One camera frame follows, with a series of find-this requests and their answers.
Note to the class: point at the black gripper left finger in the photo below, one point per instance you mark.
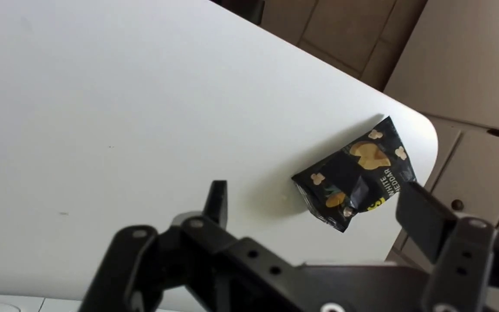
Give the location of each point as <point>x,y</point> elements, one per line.
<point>163,270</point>

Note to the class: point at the black popcorn snack bag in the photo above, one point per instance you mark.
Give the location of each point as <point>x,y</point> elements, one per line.
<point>356,175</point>

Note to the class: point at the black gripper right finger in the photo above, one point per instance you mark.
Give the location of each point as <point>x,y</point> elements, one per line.
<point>460,260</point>

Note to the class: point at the cream kitchen base cabinet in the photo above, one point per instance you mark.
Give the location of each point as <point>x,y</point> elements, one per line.
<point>468,69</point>

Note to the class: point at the dark round cabinet knob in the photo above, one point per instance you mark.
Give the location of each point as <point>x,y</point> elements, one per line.
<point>458,205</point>

